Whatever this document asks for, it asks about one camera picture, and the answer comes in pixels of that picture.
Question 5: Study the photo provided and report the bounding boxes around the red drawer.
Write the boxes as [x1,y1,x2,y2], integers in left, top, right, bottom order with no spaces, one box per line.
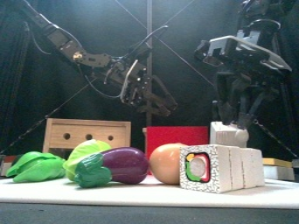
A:
[144,125,211,176]

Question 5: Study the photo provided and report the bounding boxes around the white toy knife block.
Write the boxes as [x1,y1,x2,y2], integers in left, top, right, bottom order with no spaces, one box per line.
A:
[209,121,249,149]

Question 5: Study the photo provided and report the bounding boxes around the wooden box with three holes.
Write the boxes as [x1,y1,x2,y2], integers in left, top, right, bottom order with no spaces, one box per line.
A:
[41,117,132,160]

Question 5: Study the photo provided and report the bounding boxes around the orange toy egg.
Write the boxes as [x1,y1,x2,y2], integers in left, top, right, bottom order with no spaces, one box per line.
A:
[148,143,189,186]

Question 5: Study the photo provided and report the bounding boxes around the yellow flat block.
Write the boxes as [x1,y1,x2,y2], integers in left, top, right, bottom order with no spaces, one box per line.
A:
[261,157,293,169]

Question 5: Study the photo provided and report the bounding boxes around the thick white sushi roll slice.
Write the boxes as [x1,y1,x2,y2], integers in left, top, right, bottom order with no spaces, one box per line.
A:
[239,147,267,188]

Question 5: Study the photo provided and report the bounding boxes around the thin white sushi roll slice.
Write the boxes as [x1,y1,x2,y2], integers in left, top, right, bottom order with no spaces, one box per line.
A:
[228,145,244,191]

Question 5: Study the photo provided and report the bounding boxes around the purple toy eggplant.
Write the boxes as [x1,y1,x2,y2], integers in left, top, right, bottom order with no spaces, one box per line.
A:
[73,146,151,189]

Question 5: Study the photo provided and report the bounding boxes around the white flat block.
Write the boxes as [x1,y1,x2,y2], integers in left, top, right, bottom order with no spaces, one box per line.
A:
[263,164,296,182]

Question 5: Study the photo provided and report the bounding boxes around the toy sushi roll patterned slice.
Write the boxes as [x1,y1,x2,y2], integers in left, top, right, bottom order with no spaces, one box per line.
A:
[179,143,231,194]

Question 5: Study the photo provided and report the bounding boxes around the light green toy cabbage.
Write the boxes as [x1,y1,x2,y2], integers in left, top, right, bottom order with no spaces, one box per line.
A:
[61,139,115,182]

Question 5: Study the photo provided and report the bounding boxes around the white cutting board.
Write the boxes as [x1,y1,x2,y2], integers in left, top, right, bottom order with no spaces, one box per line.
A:
[0,174,299,210]

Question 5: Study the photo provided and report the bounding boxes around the dark green toy lettuce leaf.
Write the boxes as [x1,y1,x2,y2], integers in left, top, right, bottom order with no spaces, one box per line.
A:
[4,150,68,184]

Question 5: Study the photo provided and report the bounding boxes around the small red and white block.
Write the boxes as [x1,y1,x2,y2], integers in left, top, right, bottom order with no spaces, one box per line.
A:
[0,154,20,178]

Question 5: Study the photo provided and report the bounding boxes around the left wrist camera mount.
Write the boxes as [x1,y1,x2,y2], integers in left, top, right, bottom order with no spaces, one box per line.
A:
[119,59,140,103]

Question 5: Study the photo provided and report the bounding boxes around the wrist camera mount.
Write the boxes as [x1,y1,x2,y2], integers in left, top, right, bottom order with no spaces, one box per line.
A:
[119,59,140,103]
[193,34,293,74]

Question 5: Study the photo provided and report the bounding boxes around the black toy knife handle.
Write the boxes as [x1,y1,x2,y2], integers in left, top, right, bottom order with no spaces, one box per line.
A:
[211,100,220,123]

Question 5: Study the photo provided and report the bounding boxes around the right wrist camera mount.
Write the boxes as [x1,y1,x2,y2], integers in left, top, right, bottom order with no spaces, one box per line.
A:
[193,34,293,74]

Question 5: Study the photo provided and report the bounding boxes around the thin diagonal brace wire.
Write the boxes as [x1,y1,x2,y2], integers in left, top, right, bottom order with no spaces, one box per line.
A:
[0,0,197,155]
[113,0,299,160]

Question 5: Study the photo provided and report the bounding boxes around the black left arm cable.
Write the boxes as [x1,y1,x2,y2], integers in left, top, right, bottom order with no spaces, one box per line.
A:
[125,24,169,60]

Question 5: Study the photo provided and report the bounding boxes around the grey vertical frame pole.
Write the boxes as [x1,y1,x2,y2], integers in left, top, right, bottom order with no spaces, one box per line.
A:
[145,0,153,128]

